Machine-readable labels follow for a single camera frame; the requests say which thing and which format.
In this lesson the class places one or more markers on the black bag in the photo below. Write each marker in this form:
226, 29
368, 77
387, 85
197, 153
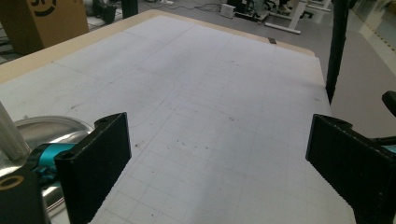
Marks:
106, 12

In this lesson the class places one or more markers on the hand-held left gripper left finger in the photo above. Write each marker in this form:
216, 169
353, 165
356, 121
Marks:
93, 168

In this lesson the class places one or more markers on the white power box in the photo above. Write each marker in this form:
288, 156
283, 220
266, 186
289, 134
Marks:
228, 11

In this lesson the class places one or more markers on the black tape piece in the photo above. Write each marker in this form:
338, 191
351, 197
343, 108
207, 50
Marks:
272, 40

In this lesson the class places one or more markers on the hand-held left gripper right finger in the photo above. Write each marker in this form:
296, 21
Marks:
351, 165

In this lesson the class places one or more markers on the white grid mat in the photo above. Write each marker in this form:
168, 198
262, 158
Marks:
202, 109

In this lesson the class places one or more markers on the white desk frame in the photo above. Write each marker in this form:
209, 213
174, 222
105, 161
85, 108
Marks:
294, 18

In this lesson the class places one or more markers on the black post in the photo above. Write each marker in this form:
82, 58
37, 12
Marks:
130, 7

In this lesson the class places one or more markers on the silver metal bowl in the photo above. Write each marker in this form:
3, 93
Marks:
53, 132

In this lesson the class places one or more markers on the black stand pole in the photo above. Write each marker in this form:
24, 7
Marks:
337, 46

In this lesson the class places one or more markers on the brown cardboard box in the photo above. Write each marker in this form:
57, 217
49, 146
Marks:
46, 28

